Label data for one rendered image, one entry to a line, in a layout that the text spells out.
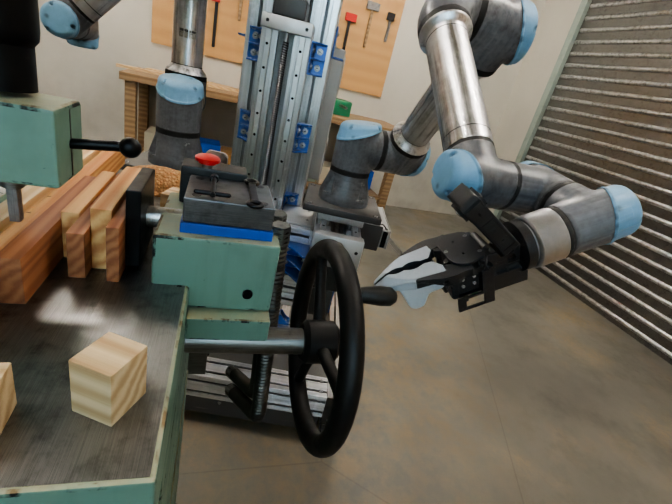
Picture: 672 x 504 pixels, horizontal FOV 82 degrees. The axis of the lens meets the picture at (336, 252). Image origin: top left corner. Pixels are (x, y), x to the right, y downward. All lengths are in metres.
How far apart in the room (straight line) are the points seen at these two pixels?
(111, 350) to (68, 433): 0.06
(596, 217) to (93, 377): 0.57
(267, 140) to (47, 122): 0.89
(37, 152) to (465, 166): 0.48
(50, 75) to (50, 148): 3.57
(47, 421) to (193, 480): 1.07
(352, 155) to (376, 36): 2.93
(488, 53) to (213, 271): 0.69
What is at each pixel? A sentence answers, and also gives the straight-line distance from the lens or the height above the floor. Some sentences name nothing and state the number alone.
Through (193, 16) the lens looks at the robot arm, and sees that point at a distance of 1.30.
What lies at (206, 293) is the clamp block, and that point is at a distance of 0.47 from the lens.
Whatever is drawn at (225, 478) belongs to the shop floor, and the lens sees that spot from 1.39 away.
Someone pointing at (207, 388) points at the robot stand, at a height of 0.18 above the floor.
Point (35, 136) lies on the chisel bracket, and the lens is 0.42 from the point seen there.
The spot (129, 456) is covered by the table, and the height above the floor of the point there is 0.90.
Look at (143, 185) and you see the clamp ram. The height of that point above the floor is 0.99.
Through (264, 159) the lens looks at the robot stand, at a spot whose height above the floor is 0.87.
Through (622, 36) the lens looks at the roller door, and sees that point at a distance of 4.00.
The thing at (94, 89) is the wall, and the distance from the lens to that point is 3.91.
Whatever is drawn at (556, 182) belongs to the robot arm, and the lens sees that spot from 0.66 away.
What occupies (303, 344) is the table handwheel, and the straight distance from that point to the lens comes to 0.54.
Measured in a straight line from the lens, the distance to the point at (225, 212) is 0.44.
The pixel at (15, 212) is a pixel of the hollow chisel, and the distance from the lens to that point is 0.49.
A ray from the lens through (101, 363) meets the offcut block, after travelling 0.31.
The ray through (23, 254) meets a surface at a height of 0.95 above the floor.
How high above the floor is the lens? 1.15
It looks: 24 degrees down
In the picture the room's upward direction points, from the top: 14 degrees clockwise
